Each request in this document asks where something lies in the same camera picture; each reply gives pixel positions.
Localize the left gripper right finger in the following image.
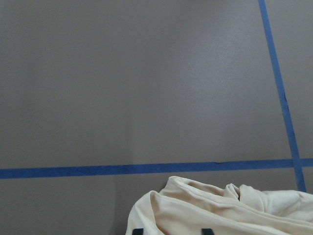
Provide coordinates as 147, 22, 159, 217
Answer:
201, 228, 212, 235

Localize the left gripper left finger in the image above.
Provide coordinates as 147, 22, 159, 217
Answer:
133, 228, 144, 235

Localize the beige long-sleeve printed shirt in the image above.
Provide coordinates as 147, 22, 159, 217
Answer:
126, 176, 313, 235

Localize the brown table mat blue grid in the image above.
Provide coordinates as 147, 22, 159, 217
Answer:
0, 0, 313, 235

